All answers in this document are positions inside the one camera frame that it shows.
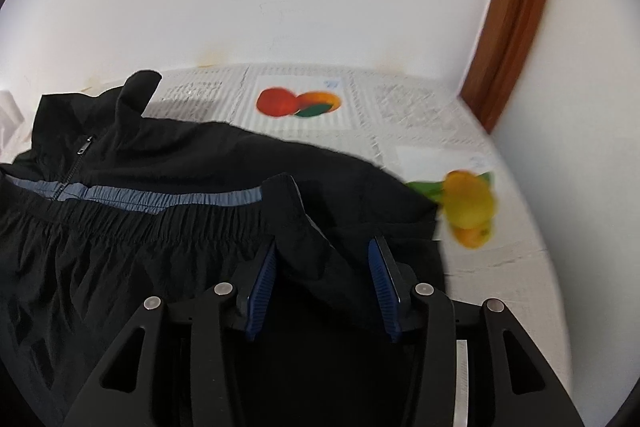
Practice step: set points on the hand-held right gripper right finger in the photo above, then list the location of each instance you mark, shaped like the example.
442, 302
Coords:
382, 287

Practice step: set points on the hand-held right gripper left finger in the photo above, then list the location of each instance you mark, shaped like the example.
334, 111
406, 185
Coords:
260, 292

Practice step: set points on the black white blue zip jacket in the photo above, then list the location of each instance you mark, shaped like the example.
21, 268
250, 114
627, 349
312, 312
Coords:
175, 157

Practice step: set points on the fruit printed tablecloth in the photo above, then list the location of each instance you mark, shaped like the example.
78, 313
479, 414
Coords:
400, 117

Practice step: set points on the brown wooden door frame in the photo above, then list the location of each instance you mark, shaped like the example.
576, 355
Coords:
515, 7

